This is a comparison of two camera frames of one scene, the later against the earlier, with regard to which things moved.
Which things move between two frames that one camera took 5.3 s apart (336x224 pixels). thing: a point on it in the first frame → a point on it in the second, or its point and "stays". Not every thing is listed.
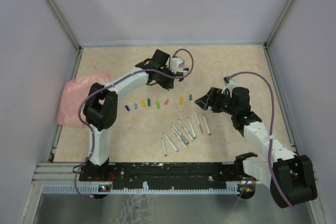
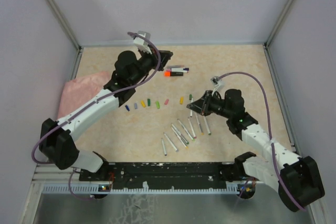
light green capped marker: (185, 130) stays
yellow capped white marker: (179, 138) stays
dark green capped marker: (208, 129) stays
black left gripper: (168, 85) → (165, 56)
